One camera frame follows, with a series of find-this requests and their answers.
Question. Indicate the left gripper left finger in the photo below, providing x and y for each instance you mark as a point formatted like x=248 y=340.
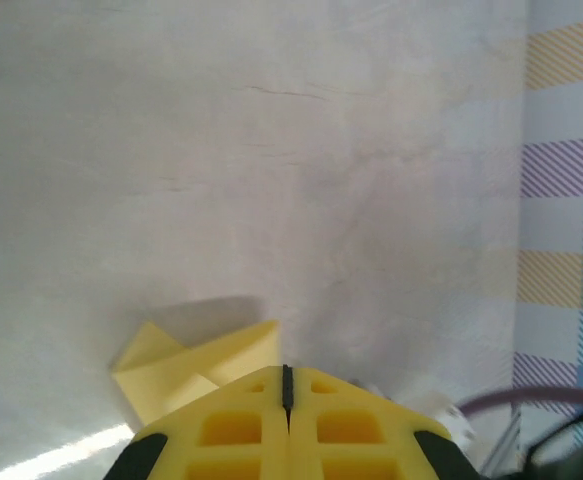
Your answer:
x=231 y=430

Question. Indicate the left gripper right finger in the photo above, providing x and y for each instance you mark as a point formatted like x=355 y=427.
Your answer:
x=351 y=430

